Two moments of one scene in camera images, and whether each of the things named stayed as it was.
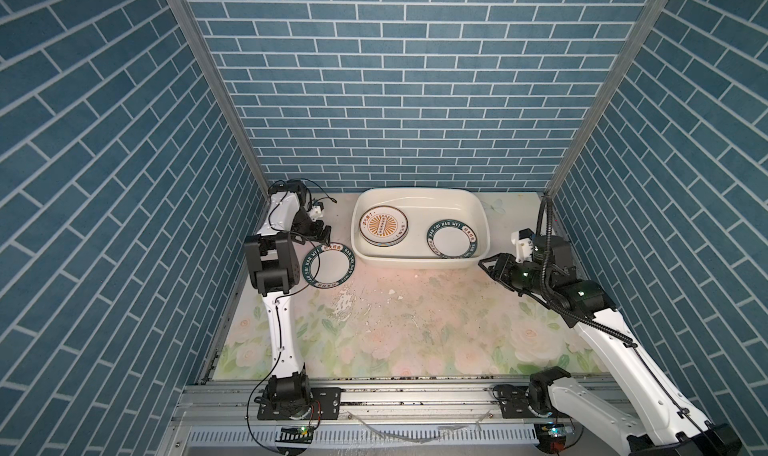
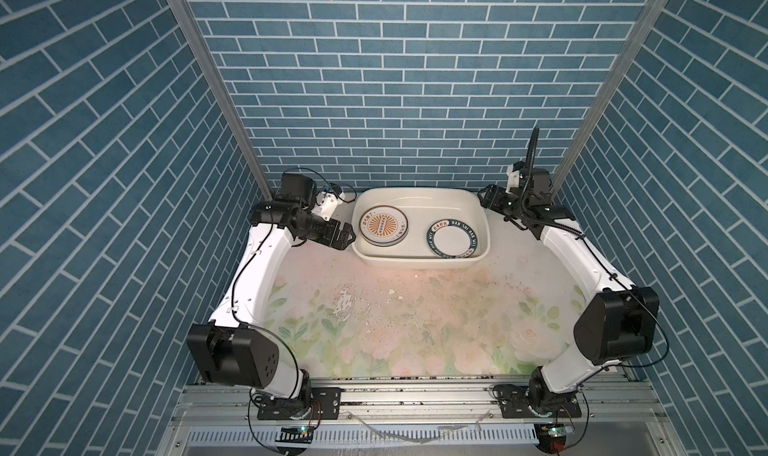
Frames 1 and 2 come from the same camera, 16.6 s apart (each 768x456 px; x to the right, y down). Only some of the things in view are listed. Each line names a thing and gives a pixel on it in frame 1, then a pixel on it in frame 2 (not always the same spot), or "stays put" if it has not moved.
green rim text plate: (329, 265) -> (452, 238)
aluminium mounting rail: (236, 404) stays put
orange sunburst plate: (383, 236) stays put
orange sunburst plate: (384, 226) stays put
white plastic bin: (423, 208) stays put
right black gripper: (500, 269) -> (494, 194)
